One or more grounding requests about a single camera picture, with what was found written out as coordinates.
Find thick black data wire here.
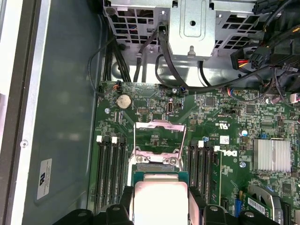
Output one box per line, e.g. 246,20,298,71
154,24,282,91

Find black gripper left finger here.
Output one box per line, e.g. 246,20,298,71
67,185,135,225

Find metal locking lever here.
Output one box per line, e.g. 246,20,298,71
179,126,188,172

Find thin black wire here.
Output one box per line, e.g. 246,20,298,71
88,35,118,97

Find black RAM slot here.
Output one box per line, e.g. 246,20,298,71
93,135,105,211
100,137,113,211
196,140,205,200
189,140,197,188
203,145,212,204
108,136,120,207
116,138,128,200

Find CPU socket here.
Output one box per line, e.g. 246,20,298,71
130,145,188,179

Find silver CPU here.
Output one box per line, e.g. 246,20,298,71
131,170,192,225

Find black power connector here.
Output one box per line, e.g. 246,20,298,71
230,45,267,71

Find black PC case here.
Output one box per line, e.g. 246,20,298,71
0,0,258,225

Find black wire bundle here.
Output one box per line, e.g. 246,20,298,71
102,21,132,83

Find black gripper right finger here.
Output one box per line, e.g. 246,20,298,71
187,186,270,225

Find white regulatory sticker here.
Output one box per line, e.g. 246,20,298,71
37,158,53,201

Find silver chipset heatsink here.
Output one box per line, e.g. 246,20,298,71
252,138,291,172

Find black graphics card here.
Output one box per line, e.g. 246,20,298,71
246,184,300,225

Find silver coin battery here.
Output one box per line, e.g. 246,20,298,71
116,94,132,110

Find metal socket cover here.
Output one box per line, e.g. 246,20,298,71
132,119,188,165

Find green motherboard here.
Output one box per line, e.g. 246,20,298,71
88,81,300,225

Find metal drive cage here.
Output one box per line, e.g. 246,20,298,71
103,0,265,88

